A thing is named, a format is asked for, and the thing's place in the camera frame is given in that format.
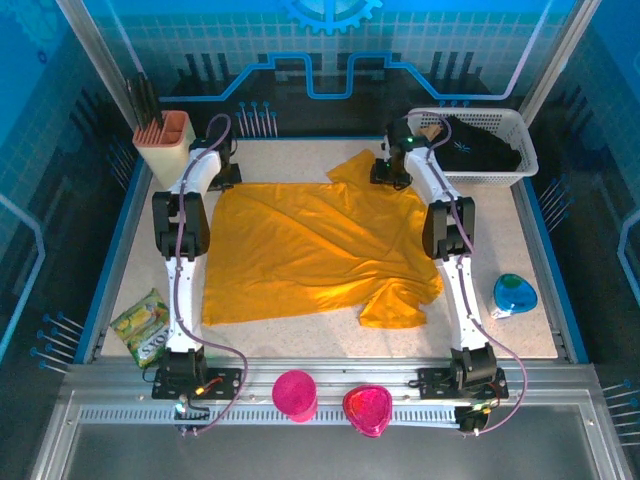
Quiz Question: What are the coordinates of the yellow t-shirt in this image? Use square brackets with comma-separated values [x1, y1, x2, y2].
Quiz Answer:
[200, 148, 445, 330]

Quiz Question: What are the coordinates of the cream holder with orange top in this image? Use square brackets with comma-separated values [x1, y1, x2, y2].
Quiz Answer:
[132, 110, 197, 191]

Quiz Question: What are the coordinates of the white plastic mesh basket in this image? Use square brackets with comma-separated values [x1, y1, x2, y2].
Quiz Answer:
[407, 107, 540, 187]

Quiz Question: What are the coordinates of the black t-shirt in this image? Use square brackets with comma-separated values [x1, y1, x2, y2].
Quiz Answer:
[434, 115, 523, 174]

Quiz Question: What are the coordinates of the black stick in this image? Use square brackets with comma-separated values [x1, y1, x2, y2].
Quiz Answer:
[144, 74, 165, 126]
[135, 72, 157, 130]
[125, 77, 147, 132]

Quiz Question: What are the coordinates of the blue triangular bowl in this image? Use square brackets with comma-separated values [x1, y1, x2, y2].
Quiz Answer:
[493, 273, 539, 316]

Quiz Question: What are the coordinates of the green yellow snack bag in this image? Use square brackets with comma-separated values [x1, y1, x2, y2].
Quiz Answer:
[109, 288, 174, 370]

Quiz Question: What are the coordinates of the pink plastic cup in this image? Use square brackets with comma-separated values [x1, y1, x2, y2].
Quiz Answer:
[271, 369, 319, 424]

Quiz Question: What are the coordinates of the pink triangular bowl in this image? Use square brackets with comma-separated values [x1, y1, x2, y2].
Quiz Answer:
[342, 385, 394, 439]

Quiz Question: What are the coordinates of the aluminium frame post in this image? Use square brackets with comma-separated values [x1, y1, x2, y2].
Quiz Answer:
[54, 0, 146, 119]
[517, 0, 601, 126]

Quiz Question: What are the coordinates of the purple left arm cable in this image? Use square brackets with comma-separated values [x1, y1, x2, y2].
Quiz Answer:
[169, 113, 250, 436]

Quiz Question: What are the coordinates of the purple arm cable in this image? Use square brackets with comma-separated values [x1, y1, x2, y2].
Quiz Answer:
[404, 110, 529, 437]
[169, 113, 250, 436]

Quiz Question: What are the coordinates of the aluminium front rail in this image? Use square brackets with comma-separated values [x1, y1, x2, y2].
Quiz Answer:
[62, 357, 601, 407]

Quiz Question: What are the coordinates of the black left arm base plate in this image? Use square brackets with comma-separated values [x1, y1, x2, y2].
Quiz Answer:
[151, 366, 242, 401]

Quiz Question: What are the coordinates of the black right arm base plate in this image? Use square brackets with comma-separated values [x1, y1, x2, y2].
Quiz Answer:
[417, 366, 510, 401]

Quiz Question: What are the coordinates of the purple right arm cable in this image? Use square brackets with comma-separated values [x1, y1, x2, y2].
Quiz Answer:
[404, 110, 529, 437]

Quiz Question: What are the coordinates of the slotted grey cable duct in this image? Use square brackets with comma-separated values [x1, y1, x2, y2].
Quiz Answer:
[77, 405, 461, 425]

